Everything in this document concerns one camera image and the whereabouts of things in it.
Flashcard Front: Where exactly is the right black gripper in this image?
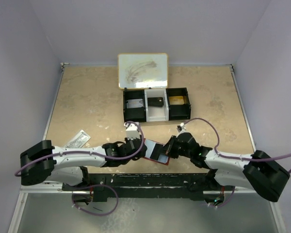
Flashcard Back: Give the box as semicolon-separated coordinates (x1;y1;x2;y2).
158;135;192;159

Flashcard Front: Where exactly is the red card holder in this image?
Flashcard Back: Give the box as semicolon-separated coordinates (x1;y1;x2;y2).
144;139;170;166

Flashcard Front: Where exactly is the black white three-bin organizer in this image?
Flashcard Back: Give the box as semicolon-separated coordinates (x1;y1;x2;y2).
123;87;192;122

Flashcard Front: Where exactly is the dark grey credit card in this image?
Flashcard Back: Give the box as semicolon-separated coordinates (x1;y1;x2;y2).
147;97;164;107

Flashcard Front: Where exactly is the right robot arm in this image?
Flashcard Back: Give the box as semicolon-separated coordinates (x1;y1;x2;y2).
160;133;290;202

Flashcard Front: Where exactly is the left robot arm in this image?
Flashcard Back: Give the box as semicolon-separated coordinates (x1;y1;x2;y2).
15;138;147;190

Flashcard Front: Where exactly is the silver credit card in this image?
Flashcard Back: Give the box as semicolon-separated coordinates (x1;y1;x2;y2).
126;99;144;109

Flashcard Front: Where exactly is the gold credit card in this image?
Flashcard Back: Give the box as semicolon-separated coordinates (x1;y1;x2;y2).
169;96;185;105

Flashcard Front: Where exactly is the silver foil packet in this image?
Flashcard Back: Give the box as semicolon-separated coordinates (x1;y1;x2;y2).
64;130;91;149

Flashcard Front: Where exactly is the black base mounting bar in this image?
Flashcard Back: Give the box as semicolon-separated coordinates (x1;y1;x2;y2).
62;172;233;202

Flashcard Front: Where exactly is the small whiteboard with stand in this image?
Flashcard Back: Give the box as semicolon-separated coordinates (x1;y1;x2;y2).
117;53;169;90

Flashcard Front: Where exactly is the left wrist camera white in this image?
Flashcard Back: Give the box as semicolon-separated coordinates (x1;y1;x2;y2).
124;122;140;140

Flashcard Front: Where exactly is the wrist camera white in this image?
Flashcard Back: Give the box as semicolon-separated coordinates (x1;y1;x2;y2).
177;122;186;133
124;122;140;140

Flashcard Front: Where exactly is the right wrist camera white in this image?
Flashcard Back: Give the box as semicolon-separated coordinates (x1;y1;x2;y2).
177;122;186;133

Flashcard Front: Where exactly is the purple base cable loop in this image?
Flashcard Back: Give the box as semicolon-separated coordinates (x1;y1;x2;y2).
71;183;119;216

